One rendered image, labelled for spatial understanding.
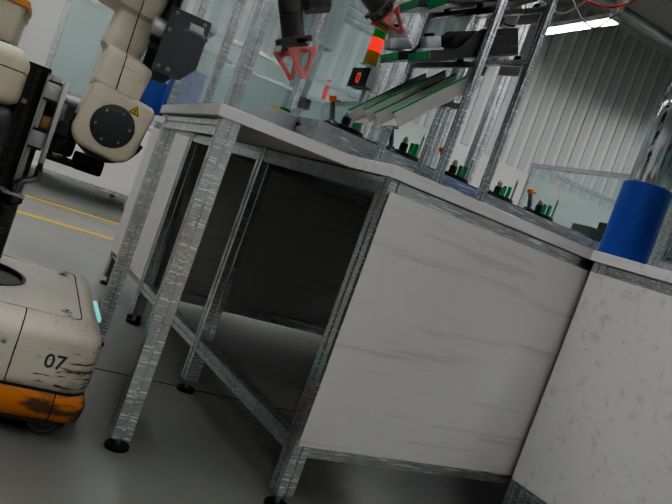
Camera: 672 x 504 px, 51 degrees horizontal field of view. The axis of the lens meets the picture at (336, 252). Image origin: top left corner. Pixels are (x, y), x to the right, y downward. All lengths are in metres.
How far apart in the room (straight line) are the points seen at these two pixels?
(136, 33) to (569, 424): 1.51
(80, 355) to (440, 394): 0.89
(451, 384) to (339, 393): 0.34
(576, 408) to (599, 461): 0.15
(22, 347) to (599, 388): 1.42
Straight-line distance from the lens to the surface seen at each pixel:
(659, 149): 2.45
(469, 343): 1.88
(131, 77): 1.81
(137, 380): 1.75
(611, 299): 2.04
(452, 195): 1.72
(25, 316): 1.69
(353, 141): 2.23
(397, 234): 1.65
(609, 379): 2.00
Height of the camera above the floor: 0.71
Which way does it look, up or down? 3 degrees down
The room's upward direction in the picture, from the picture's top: 20 degrees clockwise
